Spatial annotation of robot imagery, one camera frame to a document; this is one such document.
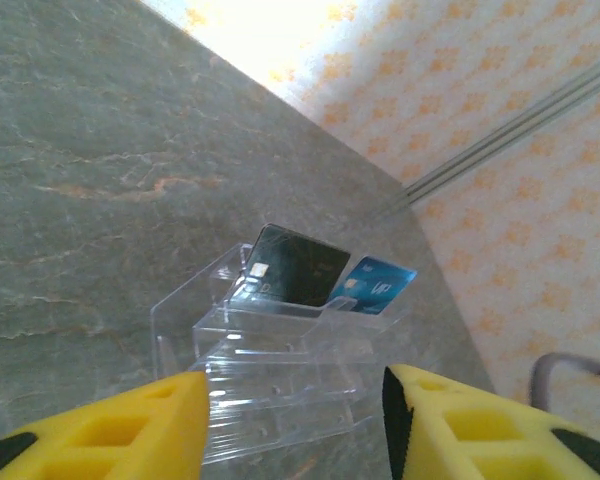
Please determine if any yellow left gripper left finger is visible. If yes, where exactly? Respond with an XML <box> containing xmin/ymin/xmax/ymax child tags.
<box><xmin>0</xmin><ymin>370</ymin><xmax>210</xmax><ymax>480</ymax></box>

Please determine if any black credit card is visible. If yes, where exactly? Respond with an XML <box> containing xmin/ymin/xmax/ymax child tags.
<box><xmin>243</xmin><ymin>223</ymin><xmax>353</xmax><ymax>308</ymax></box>

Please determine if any clear acrylic card stand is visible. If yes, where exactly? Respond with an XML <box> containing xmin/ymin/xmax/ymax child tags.
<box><xmin>149</xmin><ymin>242</ymin><xmax>417</xmax><ymax>467</ymax></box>

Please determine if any blue credit card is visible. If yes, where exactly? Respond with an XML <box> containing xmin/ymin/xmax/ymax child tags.
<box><xmin>327</xmin><ymin>255</ymin><xmax>419</xmax><ymax>318</ymax></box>

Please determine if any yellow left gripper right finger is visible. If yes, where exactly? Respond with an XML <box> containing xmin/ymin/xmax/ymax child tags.
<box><xmin>381</xmin><ymin>363</ymin><xmax>600</xmax><ymax>480</ymax></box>

